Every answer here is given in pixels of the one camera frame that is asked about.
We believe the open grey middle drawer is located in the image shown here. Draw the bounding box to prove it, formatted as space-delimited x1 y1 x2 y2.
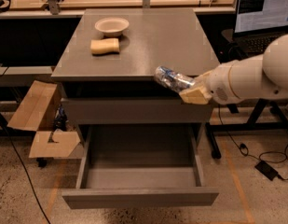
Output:
62 124 219 209

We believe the tan sponge block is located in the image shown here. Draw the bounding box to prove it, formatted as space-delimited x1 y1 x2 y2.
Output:
90 38 119 55

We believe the black laptop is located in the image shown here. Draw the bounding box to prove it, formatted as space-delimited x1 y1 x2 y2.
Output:
232 0 288 56

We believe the black floor cable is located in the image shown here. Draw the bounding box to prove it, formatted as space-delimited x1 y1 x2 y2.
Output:
0 105 52 224

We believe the grey drawer cabinet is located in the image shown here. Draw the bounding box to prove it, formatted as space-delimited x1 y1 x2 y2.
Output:
52 8 219 138

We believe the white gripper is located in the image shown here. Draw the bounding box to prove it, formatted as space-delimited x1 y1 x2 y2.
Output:
179 59 244 105

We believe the black power adapter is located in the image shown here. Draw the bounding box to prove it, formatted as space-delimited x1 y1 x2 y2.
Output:
255 161 278 181

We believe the silver blue redbull can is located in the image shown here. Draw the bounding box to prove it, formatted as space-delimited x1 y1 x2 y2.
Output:
154 66 195 93

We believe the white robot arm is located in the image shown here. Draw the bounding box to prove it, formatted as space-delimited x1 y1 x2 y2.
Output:
179 35 288 105

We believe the closed grey top drawer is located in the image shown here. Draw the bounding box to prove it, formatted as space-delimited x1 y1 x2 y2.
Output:
62 98 213 125

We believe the black laptop stand table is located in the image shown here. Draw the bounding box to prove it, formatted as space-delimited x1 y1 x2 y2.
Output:
205 28 288 160

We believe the white paper bowl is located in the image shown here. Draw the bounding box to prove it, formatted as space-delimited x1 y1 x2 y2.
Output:
95 17 130 37

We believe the open cardboard box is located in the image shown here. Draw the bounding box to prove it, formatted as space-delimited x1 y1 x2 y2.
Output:
7 80 83 159

